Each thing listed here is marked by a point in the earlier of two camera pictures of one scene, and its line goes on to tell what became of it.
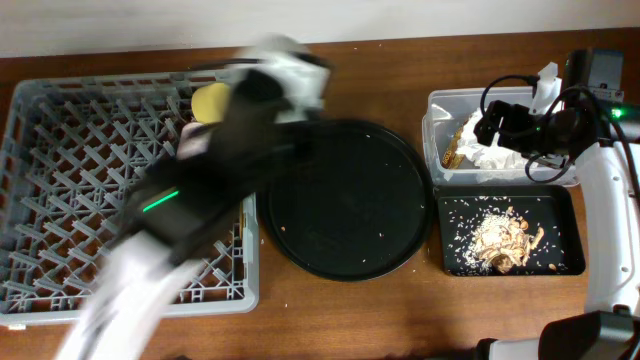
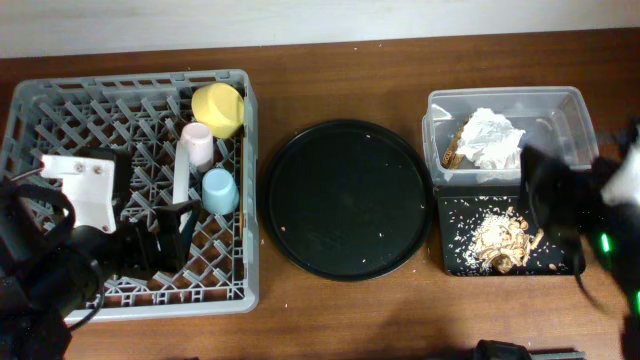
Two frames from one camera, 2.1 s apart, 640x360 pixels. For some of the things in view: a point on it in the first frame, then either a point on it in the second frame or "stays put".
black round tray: (350, 201) stays put
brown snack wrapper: (451, 160) stays put
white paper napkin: (484, 156) stays put
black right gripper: (496, 120) -> (558, 201)
